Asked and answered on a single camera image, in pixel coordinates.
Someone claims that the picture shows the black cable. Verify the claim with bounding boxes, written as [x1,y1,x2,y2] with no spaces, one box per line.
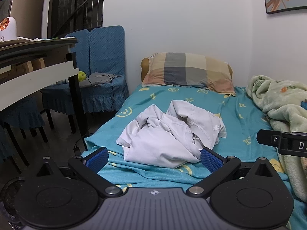
[87,74,116,113]

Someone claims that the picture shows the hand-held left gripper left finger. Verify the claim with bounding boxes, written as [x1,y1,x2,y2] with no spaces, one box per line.
[36,147,123,198]

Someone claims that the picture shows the white-edged table with black leg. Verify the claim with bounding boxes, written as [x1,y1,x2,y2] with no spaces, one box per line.
[0,38,88,150]

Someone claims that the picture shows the light grey shirt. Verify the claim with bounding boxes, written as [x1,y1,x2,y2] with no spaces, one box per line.
[116,99,227,169]

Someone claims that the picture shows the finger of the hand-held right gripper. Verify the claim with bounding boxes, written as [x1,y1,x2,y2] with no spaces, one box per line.
[256,129,281,147]

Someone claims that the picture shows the barred dark window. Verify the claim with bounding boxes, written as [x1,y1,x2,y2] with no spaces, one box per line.
[49,0,105,39]

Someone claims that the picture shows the brown pillow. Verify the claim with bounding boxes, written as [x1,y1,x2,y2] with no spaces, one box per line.
[140,57,234,84]

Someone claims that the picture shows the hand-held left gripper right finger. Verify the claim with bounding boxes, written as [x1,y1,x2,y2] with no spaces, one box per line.
[187,147,274,198]

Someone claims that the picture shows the golden refrigerator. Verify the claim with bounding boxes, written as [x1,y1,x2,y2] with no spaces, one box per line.
[0,0,46,40]

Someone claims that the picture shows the teal patterned bed sheet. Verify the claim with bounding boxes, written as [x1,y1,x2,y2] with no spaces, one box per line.
[84,84,307,230]

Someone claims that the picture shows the plaid pillow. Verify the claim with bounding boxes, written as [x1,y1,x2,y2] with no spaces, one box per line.
[141,52,237,95]

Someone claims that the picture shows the grey cloth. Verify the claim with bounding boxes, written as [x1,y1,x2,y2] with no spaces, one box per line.
[56,72,123,87]

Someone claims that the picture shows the papers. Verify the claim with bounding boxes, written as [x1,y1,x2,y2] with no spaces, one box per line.
[17,36,77,42]

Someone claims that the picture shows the pale green printed blanket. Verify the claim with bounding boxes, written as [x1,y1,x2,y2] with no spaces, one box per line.
[245,75,307,203]

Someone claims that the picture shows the white space heater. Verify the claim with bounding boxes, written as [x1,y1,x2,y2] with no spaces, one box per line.
[0,17,17,42]

